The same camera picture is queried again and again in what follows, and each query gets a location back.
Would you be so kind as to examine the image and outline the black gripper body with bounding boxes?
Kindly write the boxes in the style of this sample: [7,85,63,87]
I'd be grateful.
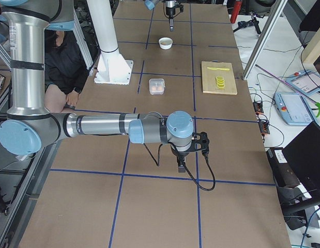
[164,0,176,19]
[171,144,189,162]

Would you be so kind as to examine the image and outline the clear plastic egg box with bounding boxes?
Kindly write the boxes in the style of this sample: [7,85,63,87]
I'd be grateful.
[149,79,165,95]

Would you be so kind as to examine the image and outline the black box device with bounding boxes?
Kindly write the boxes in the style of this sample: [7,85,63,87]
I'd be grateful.
[266,147,300,189]

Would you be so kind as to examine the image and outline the white bowl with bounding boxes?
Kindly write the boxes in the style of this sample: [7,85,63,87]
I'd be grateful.
[158,37,173,50]

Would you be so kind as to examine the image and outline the yellow plastic knife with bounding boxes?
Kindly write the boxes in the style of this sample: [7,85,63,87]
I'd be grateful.
[207,67,230,71]

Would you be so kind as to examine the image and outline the red bottle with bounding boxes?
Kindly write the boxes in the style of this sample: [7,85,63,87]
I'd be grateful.
[230,0,242,24]

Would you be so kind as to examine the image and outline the black tripod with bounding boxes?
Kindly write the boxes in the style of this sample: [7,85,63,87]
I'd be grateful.
[233,11,265,35]

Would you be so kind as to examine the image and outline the wooden cutting board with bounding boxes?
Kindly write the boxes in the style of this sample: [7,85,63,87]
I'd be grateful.
[201,61,237,95]

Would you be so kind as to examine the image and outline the orange black usb hub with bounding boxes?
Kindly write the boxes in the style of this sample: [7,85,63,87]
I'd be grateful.
[253,101,270,136]

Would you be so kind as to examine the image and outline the seated person in black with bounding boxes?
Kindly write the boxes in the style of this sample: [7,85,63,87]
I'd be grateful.
[44,30,89,113]

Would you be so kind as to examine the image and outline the teach pendant near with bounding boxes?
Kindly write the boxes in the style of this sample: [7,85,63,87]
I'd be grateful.
[274,92,315,126]

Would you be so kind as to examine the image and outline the teach pendant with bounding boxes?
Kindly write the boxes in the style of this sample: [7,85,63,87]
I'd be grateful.
[285,70,320,96]
[274,92,315,126]

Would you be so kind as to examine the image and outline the black monitor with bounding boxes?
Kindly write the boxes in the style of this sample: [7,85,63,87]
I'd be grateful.
[283,121,320,206]

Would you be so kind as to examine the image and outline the teach pendant far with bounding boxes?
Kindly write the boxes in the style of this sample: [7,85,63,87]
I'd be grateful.
[285,70,320,96]

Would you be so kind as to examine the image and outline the green tipped grabber stick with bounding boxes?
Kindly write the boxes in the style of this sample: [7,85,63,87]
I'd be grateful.
[255,64,320,117]

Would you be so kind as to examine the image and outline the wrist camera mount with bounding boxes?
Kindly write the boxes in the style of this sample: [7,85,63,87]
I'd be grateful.
[175,3,184,15]
[189,132,209,157]

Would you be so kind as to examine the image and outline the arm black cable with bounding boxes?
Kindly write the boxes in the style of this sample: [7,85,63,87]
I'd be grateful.
[143,143,216,192]

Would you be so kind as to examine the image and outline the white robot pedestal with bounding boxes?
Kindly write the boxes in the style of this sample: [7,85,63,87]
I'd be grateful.
[87,0,133,85]

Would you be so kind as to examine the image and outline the aluminium frame post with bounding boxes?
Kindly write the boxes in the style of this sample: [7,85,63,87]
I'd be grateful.
[242,0,287,80]

